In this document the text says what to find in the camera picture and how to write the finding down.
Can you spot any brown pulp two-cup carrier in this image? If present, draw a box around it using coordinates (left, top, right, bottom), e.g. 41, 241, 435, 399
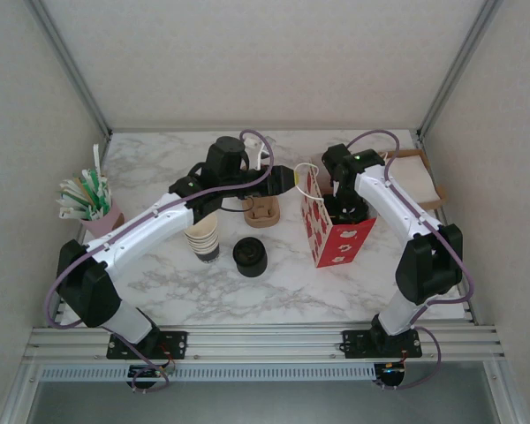
242, 193, 280, 230

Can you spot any red paper gift bag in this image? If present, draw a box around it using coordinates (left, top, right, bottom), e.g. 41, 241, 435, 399
293, 162, 378, 269

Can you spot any stack of black lids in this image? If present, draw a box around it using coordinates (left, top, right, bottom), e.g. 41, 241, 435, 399
232, 237, 269, 278

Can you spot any nested paper cup stack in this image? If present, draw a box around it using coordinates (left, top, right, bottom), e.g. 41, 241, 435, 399
184, 214, 221, 265

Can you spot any white napkin stack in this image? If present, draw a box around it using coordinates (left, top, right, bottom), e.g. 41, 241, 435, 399
390, 154, 441, 204

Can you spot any brown cardboard napkin tray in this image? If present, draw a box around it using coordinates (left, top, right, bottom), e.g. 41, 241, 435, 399
382, 148, 447, 211

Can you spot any green white wrapped straw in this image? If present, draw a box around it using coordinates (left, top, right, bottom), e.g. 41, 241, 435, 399
95, 175, 112, 217

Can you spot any pink straw holder cup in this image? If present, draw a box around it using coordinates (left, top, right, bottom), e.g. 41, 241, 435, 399
79, 198, 125, 238

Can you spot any black controller board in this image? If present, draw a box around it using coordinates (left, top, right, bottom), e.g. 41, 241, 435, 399
127, 364, 168, 390
374, 361, 408, 390

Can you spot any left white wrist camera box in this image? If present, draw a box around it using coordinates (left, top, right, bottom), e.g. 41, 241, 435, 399
242, 135, 277, 171

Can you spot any aluminium table edge rail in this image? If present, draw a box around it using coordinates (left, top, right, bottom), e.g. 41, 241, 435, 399
108, 126, 420, 134

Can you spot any aluminium frame post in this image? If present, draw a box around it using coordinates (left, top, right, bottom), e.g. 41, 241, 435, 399
417, 0, 507, 139
24, 0, 112, 139

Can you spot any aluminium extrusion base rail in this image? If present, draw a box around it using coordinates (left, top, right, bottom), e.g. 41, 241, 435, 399
24, 324, 507, 366

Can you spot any grey slotted cable duct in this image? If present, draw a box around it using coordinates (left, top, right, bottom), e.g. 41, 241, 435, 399
39, 364, 377, 382

